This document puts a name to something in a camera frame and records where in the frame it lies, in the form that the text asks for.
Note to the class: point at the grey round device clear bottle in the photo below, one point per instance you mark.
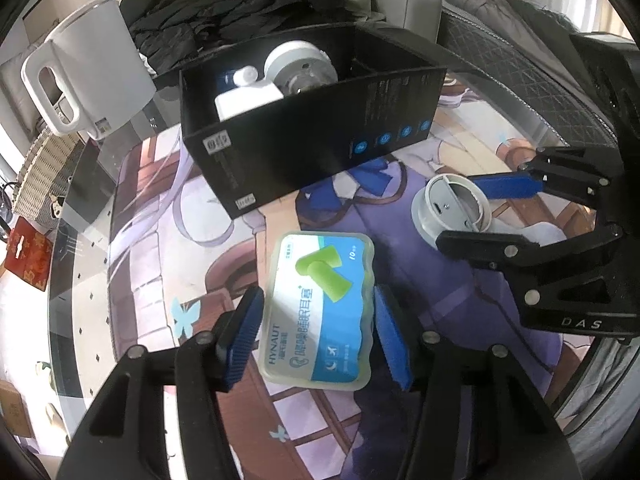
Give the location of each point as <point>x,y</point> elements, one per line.
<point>292,57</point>

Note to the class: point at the white wicker basket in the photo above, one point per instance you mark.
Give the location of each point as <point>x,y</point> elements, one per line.
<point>45,170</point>

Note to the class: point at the grey bed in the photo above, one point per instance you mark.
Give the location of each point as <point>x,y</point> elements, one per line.
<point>500,70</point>

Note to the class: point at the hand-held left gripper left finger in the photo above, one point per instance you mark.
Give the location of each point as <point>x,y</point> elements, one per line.
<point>245,330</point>

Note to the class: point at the black puffer jacket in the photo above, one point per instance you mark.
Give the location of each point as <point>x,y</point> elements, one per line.
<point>170,15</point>

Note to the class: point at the white electric kettle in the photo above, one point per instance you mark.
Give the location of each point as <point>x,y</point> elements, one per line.
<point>100,50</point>

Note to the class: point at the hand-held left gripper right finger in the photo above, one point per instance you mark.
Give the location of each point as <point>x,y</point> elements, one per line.
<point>392,340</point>

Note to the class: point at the small black white toy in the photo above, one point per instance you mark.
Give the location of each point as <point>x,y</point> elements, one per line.
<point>54,206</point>

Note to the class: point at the brown cardboard box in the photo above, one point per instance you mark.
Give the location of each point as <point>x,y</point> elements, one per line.
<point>12,410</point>

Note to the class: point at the red paper bag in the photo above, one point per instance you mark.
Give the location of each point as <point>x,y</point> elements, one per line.
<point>27,255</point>

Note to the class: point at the printed cartoon table mat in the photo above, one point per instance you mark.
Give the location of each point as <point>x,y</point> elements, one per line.
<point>165,260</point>

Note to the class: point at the grey duvet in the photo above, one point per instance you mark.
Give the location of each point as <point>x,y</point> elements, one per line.
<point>500,5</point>

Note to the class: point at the white square box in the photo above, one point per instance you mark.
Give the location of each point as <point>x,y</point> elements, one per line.
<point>247,102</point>

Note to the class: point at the grey sofa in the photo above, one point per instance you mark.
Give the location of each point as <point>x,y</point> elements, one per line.
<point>415,5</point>

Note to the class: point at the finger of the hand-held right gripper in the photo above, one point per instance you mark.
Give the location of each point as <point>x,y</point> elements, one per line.
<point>505,185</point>
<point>500,252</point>

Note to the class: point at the clear earplug case blue label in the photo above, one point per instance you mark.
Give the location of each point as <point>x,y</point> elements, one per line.
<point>320,320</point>

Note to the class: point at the black cardboard box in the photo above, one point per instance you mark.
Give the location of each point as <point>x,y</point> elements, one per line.
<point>310,140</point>

